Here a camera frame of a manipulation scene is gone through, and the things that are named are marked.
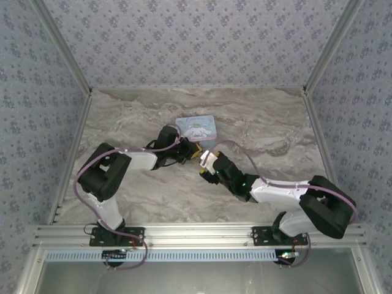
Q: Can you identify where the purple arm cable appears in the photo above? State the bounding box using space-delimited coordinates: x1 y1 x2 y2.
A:
75 131 188 229
210 140 359 226

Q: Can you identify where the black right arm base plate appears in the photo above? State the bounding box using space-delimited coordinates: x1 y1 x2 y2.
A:
251 226 308 247

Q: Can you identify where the cartoon print tin box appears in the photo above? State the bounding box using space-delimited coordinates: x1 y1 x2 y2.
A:
175 115 219 143

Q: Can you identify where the aluminium frame corner post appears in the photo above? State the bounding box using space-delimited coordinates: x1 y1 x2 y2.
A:
302 0 361 94
31 0 94 94

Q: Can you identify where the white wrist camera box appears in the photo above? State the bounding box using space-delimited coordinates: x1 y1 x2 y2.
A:
200 151 219 173

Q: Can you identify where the slotted grey cable duct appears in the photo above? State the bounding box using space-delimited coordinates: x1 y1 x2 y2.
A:
45 249 350 263

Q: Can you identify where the aluminium table side rail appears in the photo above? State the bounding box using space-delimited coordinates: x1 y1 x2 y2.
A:
302 91 338 186
47 91 94 227

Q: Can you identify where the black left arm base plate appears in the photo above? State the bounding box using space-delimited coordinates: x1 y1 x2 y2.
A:
89 227 146 247

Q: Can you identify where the grey metal panel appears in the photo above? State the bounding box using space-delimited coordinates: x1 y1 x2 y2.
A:
39 260 360 294

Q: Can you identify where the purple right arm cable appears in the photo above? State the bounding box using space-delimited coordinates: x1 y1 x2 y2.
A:
210 140 359 226

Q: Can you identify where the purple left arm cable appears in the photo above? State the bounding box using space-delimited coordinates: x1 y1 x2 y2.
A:
75 131 188 229

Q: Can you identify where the small controller circuit board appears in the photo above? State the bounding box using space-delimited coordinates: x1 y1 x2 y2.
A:
274 249 300 265

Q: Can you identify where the aluminium front mounting rail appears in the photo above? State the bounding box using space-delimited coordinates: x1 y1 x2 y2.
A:
31 224 368 249

